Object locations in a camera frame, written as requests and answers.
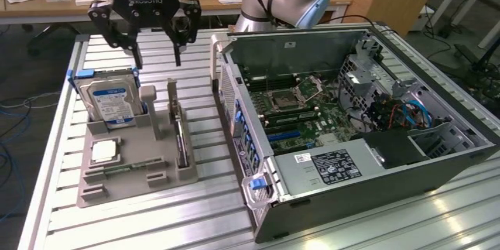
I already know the metal socket cover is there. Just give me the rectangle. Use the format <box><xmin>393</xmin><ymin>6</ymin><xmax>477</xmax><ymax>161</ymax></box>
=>
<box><xmin>293</xmin><ymin>75</ymin><xmax>325</xmax><ymax>102</ymax></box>

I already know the green motherboard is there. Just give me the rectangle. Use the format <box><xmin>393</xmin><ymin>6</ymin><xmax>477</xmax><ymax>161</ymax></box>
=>
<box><xmin>238</xmin><ymin>68</ymin><xmax>365</xmax><ymax>156</ymax></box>

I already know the blue floor cable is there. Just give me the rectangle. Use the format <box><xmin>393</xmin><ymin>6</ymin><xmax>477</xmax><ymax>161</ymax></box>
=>
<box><xmin>0</xmin><ymin>108</ymin><xmax>33</xmax><ymax>222</ymax></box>

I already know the black plastic shroud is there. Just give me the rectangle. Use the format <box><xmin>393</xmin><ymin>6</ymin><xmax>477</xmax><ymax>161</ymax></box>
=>
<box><xmin>362</xmin><ymin>129</ymin><xmax>430</xmax><ymax>170</ymax></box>

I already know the green RAM stick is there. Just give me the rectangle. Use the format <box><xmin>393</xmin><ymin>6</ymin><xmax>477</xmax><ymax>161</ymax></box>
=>
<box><xmin>102</xmin><ymin>163</ymin><xmax>148</xmax><ymax>176</ymax></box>

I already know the open black PC case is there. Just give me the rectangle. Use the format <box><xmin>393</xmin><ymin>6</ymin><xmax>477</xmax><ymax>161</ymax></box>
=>
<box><xmin>209</xmin><ymin>23</ymin><xmax>500</xmax><ymax>244</ymax></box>

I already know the grey power supply unit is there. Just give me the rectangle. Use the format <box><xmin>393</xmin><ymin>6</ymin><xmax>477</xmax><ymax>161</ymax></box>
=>
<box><xmin>272</xmin><ymin>139</ymin><xmax>386</xmax><ymax>197</ymax></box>

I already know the blue expansion slot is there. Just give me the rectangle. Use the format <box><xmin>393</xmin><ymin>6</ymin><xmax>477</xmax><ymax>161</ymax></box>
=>
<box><xmin>266</xmin><ymin>131</ymin><xmax>302</xmax><ymax>143</ymax></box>

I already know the blue wire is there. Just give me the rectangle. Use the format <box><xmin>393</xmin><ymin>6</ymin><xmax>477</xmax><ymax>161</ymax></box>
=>
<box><xmin>401</xmin><ymin>100</ymin><xmax>433</xmax><ymax>129</ymax></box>

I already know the red wire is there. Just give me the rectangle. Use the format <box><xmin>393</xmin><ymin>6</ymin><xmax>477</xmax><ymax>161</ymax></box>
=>
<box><xmin>384</xmin><ymin>103</ymin><xmax>412</xmax><ymax>129</ymax></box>

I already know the graphics card with black fan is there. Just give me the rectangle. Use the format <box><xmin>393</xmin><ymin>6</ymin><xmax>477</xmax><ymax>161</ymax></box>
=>
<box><xmin>166</xmin><ymin>77</ymin><xmax>189</xmax><ymax>170</ymax></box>

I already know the blue case latch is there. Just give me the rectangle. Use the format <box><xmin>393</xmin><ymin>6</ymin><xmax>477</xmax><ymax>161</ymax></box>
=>
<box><xmin>249</xmin><ymin>174</ymin><xmax>266</xmax><ymax>191</ymax></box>

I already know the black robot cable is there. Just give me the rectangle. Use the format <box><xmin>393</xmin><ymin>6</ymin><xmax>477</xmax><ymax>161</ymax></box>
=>
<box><xmin>317</xmin><ymin>14</ymin><xmax>396</xmax><ymax>33</ymax></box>

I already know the grey plastic parts rack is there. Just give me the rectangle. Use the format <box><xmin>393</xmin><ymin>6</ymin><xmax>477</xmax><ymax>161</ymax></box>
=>
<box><xmin>76</xmin><ymin>84</ymin><xmax>201</xmax><ymax>209</ymax></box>

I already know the metal disk bay cage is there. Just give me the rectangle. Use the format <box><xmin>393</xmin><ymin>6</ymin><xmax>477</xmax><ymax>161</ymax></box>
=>
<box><xmin>337</xmin><ymin>53</ymin><xmax>396</xmax><ymax>111</ymax></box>

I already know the installed RAM stick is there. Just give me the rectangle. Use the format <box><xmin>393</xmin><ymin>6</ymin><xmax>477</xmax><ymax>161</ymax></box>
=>
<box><xmin>262</xmin><ymin>110</ymin><xmax>320</xmax><ymax>125</ymax></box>

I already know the silver CPU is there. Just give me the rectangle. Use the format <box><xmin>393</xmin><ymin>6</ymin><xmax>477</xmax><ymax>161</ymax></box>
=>
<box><xmin>89</xmin><ymin>141</ymin><xmax>120</xmax><ymax>163</ymax></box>

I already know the hard disk with blue carrier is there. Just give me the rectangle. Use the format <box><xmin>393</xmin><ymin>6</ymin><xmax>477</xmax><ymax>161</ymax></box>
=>
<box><xmin>66</xmin><ymin>67</ymin><xmax>142</xmax><ymax>130</ymax></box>

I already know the CPU socket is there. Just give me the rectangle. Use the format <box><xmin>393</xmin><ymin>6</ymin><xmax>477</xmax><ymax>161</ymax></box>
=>
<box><xmin>270</xmin><ymin>90</ymin><xmax>302</xmax><ymax>109</ymax></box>

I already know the black office chair base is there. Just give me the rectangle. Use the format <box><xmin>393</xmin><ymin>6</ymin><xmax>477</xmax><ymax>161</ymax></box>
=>
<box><xmin>21</xmin><ymin>23</ymin><xmax>80</xmax><ymax>57</ymax></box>

